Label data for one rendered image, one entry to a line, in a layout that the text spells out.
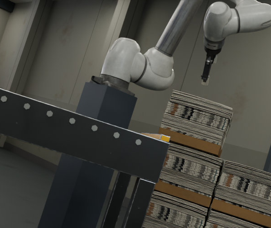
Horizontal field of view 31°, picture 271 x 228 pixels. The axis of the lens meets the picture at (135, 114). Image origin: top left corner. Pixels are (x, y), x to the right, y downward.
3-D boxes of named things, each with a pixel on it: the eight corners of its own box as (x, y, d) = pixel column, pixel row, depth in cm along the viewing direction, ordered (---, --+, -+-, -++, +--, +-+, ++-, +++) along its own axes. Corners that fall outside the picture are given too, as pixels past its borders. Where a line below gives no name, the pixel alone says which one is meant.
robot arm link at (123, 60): (94, 73, 250) (107, 33, 251) (123, 84, 259) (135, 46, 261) (109, 74, 236) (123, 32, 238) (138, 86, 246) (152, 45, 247)
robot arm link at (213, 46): (201, 38, 201) (200, 48, 206) (222, 44, 200) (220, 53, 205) (207, 23, 206) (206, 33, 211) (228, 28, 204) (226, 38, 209)
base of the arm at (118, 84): (81, 79, 246) (84, 69, 246) (114, 92, 260) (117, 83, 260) (101, 83, 232) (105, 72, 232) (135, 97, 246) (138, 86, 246)
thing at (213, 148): (161, 138, 236) (164, 130, 236) (219, 156, 230) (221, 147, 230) (156, 135, 220) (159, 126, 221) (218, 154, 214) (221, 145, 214)
